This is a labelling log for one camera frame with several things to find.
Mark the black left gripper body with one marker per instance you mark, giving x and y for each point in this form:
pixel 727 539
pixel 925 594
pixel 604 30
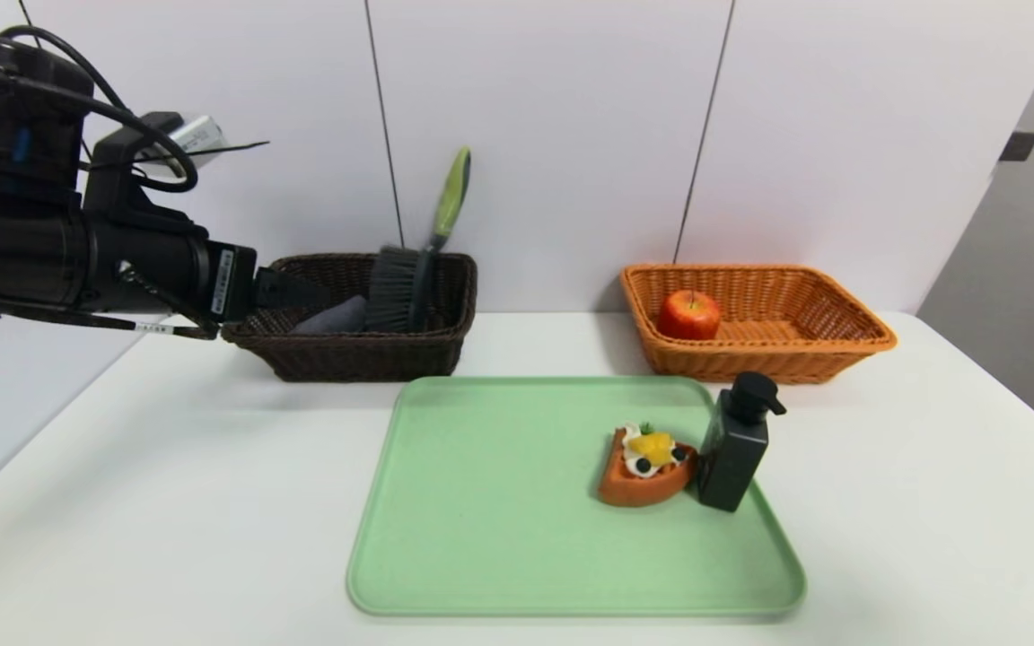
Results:
pixel 235 283

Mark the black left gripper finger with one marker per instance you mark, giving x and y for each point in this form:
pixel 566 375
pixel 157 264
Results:
pixel 288 289

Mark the dark grey towel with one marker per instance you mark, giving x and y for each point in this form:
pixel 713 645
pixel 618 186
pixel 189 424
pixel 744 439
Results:
pixel 333 318

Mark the red apple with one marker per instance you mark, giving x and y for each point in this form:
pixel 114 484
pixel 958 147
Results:
pixel 687 316

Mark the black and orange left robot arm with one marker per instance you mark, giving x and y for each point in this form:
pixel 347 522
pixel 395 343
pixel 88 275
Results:
pixel 5 251

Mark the dark brown wicker basket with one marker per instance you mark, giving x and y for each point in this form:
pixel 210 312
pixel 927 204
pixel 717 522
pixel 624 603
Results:
pixel 364 354

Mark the orange wicker basket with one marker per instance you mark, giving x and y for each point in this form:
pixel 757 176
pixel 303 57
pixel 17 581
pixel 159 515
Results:
pixel 777 354

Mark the thin black zip tie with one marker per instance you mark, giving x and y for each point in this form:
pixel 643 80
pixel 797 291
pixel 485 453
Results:
pixel 230 148

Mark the light green plastic tray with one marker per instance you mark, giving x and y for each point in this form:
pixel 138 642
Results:
pixel 481 538

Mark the black pump bottle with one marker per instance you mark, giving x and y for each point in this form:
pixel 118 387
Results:
pixel 732 449

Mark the fruit tart slice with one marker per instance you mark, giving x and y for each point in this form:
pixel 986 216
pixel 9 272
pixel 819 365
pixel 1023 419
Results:
pixel 643 480

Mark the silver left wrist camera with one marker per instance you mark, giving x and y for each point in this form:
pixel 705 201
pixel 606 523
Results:
pixel 194 136

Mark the dark wall plate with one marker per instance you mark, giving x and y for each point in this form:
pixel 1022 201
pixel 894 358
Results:
pixel 1019 146

